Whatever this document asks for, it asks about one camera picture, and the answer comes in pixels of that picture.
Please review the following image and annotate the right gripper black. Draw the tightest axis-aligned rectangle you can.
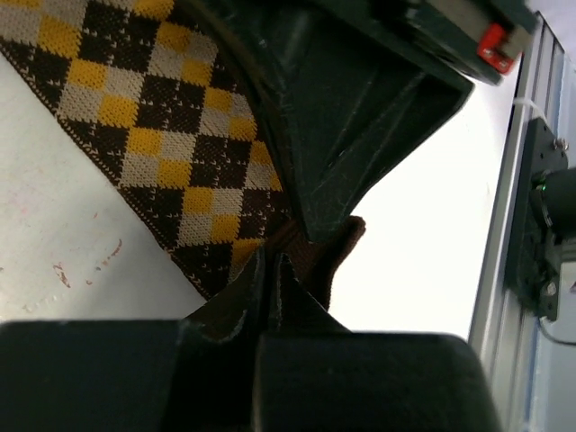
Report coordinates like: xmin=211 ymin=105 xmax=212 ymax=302
xmin=188 ymin=1 xmax=537 ymax=241

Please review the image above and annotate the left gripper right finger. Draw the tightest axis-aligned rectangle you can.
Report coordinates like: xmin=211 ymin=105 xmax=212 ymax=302
xmin=254 ymin=256 xmax=500 ymax=431

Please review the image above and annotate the aluminium frame rail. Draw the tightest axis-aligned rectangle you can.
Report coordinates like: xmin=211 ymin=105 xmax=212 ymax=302
xmin=469 ymin=1 xmax=575 ymax=431

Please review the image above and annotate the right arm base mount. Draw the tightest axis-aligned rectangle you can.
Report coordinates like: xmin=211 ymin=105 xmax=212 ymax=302
xmin=505 ymin=118 xmax=575 ymax=347

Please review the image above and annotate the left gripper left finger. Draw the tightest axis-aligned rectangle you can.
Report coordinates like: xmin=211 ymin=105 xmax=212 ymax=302
xmin=1 ymin=251 xmax=266 ymax=431

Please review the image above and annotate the brown orange argyle sock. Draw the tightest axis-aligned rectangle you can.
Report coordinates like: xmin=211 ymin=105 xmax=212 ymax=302
xmin=1 ymin=1 xmax=365 ymax=306

